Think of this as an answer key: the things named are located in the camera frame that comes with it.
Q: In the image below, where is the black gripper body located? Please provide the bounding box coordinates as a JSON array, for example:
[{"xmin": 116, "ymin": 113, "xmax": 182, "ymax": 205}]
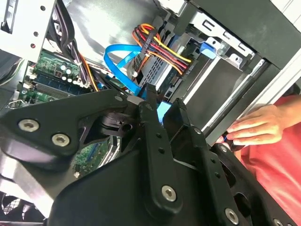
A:
[{"xmin": 47, "ymin": 110, "xmax": 224, "ymax": 226}]

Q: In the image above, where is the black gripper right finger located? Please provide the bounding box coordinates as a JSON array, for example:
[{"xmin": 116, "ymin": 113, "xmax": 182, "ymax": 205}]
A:
[{"xmin": 163, "ymin": 97, "xmax": 298, "ymax": 226}]

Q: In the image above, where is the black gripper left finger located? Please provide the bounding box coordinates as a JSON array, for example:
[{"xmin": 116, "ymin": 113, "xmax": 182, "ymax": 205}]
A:
[{"xmin": 0, "ymin": 83, "xmax": 184, "ymax": 214}]

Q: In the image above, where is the small round black tool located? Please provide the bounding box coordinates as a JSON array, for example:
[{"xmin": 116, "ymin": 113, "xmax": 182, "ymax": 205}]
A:
[{"xmin": 222, "ymin": 133, "xmax": 246, "ymax": 153}]

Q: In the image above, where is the hard disk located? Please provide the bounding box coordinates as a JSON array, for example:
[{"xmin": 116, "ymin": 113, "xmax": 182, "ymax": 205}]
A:
[{"xmin": 150, "ymin": 32, "xmax": 218, "ymax": 124}]

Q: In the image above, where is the person's left hand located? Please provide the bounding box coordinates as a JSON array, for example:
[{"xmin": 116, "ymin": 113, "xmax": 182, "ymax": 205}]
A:
[{"xmin": 216, "ymin": 104, "xmax": 287, "ymax": 147}]

